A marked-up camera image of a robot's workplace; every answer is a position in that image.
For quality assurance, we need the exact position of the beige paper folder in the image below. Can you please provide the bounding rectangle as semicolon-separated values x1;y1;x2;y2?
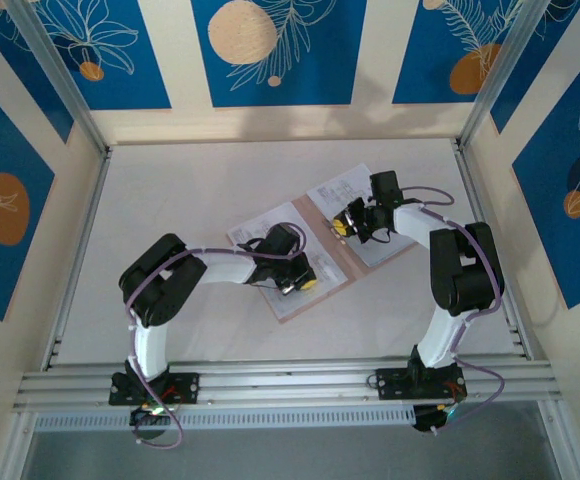
225;162;419;326

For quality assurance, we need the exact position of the white sheet with text block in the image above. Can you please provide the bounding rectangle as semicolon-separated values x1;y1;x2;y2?
306;162;417;267

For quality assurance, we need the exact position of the white sheet with line drawings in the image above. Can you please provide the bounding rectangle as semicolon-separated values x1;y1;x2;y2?
226;201;347;322

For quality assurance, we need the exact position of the black controller board with LED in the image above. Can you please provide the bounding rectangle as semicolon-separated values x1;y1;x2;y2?
412;402;464;435
129;403;177;427

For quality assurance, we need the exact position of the long aluminium base rail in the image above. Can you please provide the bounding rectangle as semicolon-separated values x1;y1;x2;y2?
12;355;565;414

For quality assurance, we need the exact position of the aluminium table side rail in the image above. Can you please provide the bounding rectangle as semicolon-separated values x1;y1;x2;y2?
450;139;535;360
42;147;114;374

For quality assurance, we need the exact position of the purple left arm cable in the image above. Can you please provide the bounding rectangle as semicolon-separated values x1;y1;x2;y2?
123;222;306;450

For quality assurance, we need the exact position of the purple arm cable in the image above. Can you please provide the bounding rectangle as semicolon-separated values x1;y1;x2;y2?
400;185;506;436
123;222;306;450

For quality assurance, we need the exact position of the grey slotted cable duct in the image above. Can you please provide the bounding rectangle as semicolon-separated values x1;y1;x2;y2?
33;405;417;432

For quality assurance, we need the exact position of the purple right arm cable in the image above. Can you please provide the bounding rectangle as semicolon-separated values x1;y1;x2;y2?
400;185;506;436

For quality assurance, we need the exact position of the aluminium frame post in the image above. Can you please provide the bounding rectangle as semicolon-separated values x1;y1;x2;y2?
7;0;114;156
459;0;546;149

